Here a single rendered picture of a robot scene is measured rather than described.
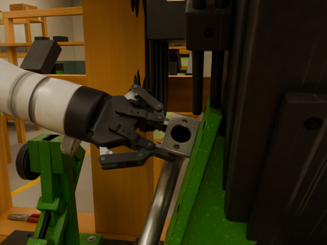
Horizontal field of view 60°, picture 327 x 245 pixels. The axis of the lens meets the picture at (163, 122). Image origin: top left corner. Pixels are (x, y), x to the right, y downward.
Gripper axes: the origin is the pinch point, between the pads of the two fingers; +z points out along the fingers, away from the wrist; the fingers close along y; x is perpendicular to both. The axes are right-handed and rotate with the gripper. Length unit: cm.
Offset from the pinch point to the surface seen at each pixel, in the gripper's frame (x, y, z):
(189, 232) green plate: -5.2, -11.7, 4.7
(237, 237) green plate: -6.0, -10.9, 9.2
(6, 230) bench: 46, -17, -36
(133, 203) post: 35.7, -2.2, -5.6
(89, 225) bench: 46.3, -9.0, -15.9
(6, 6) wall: 559, 531, -609
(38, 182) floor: 276, 38, -136
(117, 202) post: 36.5, -3.1, -9.7
